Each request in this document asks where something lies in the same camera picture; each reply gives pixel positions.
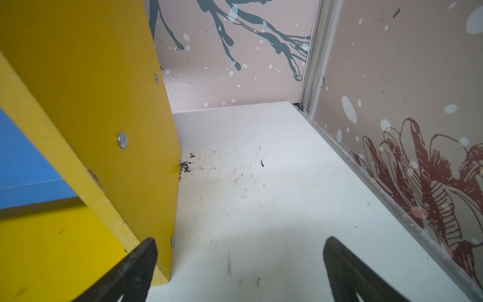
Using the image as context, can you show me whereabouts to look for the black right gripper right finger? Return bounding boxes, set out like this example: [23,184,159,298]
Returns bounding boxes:
[323,237,409,302]

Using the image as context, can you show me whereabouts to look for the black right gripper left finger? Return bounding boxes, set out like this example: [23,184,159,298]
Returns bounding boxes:
[75,238,158,302]

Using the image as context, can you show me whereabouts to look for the yellow pink blue bookshelf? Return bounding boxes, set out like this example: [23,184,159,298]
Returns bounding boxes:
[1,1,182,301]

